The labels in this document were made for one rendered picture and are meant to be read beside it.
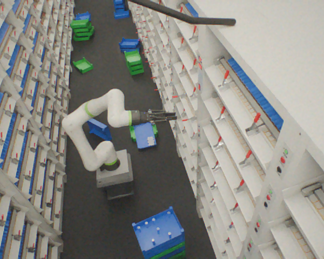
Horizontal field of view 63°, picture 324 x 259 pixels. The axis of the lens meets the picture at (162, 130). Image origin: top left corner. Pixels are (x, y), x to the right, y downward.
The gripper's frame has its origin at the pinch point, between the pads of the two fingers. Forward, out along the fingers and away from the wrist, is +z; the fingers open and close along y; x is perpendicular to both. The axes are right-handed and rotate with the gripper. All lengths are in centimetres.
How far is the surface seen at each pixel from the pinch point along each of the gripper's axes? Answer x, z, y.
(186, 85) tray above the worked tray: 11.3, 13.3, -17.7
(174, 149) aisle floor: -100, 32, -60
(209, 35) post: 64, 2, 22
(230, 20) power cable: 75, 3, 36
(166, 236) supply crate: -67, -5, 48
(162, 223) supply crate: -67, -6, 38
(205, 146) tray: -6.4, 17.5, 22.5
